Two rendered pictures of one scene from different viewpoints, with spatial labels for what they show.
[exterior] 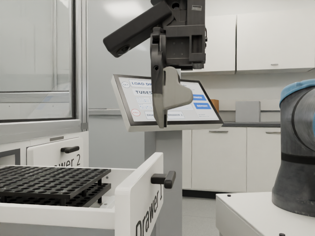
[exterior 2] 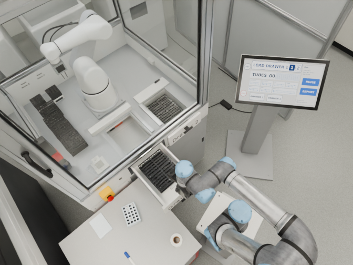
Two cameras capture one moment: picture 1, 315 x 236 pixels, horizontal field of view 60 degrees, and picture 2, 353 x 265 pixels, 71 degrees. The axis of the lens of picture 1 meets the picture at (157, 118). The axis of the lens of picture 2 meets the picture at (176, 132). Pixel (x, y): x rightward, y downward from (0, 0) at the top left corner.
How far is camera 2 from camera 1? 1.33 m
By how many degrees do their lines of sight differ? 68
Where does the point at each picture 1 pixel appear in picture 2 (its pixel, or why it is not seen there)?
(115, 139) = (271, 33)
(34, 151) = (169, 138)
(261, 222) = (206, 217)
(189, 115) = (287, 100)
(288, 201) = not seen: hidden behind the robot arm
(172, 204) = (263, 126)
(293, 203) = not seen: hidden behind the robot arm
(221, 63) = not seen: outside the picture
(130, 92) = (247, 74)
